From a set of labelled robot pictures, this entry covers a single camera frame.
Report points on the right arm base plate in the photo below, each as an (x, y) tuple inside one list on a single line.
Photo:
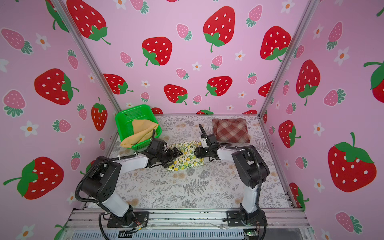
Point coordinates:
[(241, 218)]

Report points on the aluminium corner post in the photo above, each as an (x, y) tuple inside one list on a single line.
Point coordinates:
[(296, 38), (78, 38)]

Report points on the tan cloth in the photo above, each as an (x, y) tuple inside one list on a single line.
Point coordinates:
[(143, 130)]

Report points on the left aluminium corner post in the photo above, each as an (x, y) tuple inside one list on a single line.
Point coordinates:
[(78, 38)]

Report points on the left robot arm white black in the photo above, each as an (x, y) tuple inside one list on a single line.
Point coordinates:
[(98, 185)]

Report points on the green plastic basket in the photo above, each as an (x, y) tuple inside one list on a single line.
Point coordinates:
[(124, 121)]

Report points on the green circuit board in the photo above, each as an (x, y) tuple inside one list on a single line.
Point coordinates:
[(251, 234)]

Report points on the aluminium mounting rail frame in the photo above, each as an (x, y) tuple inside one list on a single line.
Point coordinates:
[(188, 224)]

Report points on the red plaid skirt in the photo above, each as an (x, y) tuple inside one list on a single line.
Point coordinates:
[(231, 130)]

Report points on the right aluminium corner post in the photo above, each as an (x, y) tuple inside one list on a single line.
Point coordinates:
[(296, 38)]

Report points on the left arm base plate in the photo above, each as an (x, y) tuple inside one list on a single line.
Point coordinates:
[(129, 220)]

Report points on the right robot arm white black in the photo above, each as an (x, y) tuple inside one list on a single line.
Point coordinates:
[(252, 170)]

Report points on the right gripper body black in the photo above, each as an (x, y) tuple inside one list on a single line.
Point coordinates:
[(203, 151)]

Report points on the yellow lemon print skirt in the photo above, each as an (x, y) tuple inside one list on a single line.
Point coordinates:
[(188, 158)]

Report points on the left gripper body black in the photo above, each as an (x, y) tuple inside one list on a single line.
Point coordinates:
[(165, 157)]

